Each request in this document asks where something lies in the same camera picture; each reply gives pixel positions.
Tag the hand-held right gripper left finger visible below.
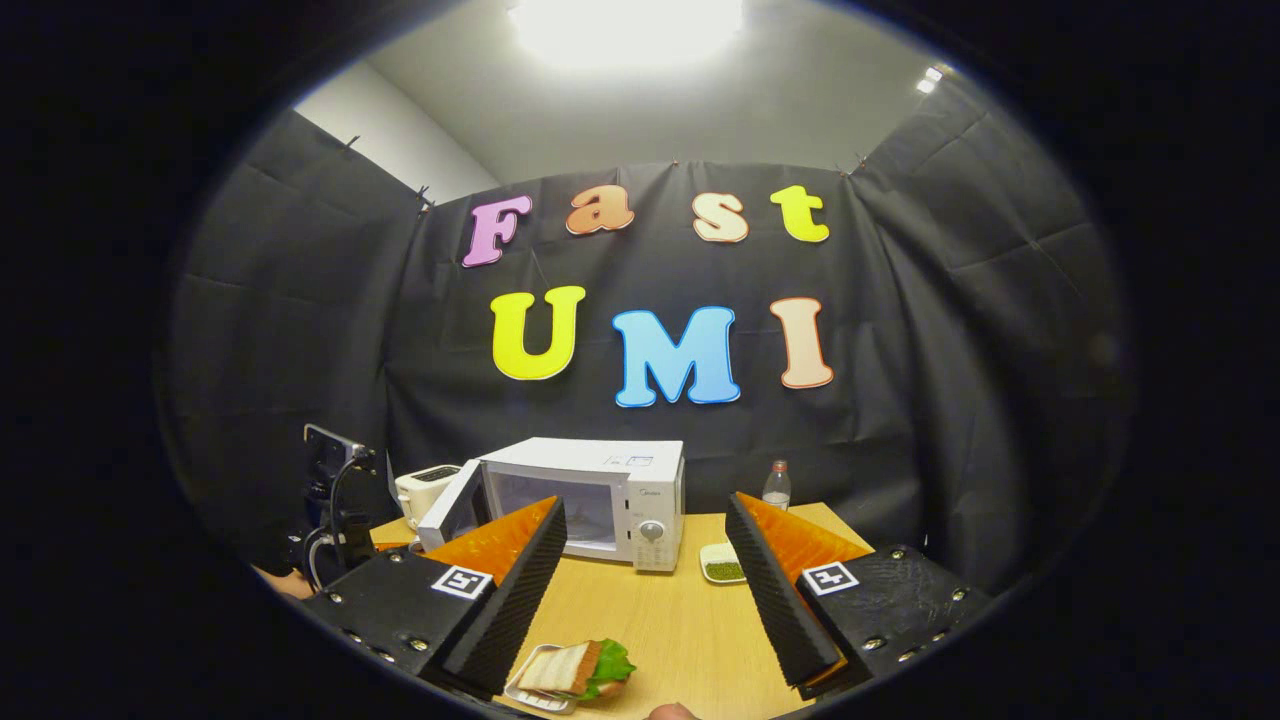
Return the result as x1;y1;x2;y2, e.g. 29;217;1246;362
300;497;569;701

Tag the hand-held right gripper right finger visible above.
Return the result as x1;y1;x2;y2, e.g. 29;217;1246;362
725;492;991;701

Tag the sandwich with lettuce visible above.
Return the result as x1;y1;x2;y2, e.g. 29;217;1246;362
515;640;638;701

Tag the white microwave oven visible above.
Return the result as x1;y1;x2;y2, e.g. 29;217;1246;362
417;437;687;573

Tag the white toaster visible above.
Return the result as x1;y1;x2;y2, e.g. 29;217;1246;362
395;464;463;531

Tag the white divided bean dish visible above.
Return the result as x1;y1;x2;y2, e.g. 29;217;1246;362
699;541;748;586

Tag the small white tray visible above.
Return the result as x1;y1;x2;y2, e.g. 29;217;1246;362
503;643;581;715

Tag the black backdrop cloth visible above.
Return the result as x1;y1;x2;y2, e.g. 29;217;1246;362
160;60;1136;601

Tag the bright ceiling lamp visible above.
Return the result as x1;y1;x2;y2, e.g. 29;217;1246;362
508;0;746;66

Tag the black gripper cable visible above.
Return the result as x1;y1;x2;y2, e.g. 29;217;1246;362
305;450;381;591

